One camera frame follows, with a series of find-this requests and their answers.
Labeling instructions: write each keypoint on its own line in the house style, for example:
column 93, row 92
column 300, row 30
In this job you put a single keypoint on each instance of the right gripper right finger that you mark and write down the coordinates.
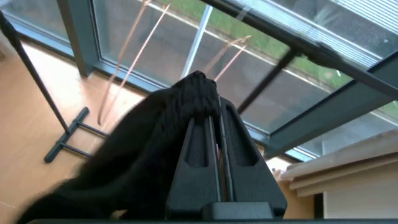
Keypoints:
column 248, row 183

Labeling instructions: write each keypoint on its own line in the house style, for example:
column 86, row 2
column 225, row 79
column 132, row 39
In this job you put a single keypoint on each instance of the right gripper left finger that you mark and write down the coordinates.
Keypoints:
column 196, row 186

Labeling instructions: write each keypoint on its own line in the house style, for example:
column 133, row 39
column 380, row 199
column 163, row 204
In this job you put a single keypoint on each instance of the pink clothes hanger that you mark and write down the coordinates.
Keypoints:
column 228, row 63
column 124, row 74

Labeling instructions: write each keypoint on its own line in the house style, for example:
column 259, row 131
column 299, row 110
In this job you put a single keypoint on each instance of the black clothes rack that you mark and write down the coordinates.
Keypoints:
column 326, row 57

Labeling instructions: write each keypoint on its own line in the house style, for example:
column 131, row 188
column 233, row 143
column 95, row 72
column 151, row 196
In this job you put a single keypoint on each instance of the window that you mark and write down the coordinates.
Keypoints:
column 326, row 115

